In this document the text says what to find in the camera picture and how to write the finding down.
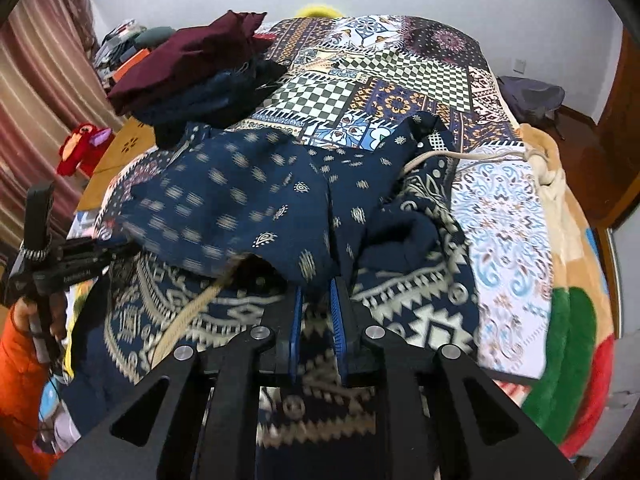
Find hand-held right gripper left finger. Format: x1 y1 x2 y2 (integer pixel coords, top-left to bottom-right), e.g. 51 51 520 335
50 287 303 480

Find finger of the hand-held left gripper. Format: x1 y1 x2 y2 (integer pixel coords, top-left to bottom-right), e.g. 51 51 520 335
62 239 140 262

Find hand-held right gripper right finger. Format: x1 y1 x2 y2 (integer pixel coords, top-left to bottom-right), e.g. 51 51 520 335
327 277 591 480

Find navy patterned hooded garment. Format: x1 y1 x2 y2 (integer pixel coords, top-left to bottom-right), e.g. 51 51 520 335
67 112 533 480

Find person's left forearm orange sleeve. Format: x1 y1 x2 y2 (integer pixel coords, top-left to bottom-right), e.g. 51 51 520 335
0 327 76 463

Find stack of dark folded clothes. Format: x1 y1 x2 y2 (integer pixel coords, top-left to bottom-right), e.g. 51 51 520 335
135 60 288 148

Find person's left hand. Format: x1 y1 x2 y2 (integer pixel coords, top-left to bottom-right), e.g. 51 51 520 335
9 292 68 348

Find red plush toy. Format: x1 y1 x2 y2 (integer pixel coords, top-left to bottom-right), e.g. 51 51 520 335
57 122 113 176

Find striped brown curtain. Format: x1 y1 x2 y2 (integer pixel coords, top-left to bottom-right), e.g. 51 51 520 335
0 0 131 261

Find orange box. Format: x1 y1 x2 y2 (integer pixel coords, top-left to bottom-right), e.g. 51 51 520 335
111 49 153 82

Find pile of clutter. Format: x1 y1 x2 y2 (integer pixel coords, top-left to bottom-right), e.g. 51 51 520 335
95 20 151 86

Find maroon folded garment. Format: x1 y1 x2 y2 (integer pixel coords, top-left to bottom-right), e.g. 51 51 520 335
107 10 273 116

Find grey cushion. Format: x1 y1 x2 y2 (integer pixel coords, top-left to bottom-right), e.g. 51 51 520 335
137 26 176 48

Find colourful fleece blanket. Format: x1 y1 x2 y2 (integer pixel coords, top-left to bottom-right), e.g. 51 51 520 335
490 125 621 461

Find patchwork printed bed sheet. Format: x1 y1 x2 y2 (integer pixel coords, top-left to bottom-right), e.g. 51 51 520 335
100 15 556 381

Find dark bag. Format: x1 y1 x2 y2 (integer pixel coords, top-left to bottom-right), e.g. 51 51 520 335
497 75 566 121

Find yellow curved object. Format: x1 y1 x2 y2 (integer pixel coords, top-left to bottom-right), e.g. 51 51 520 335
295 4 341 18

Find brown wooden door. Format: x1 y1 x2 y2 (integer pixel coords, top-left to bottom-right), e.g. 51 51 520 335
595 25 640 231

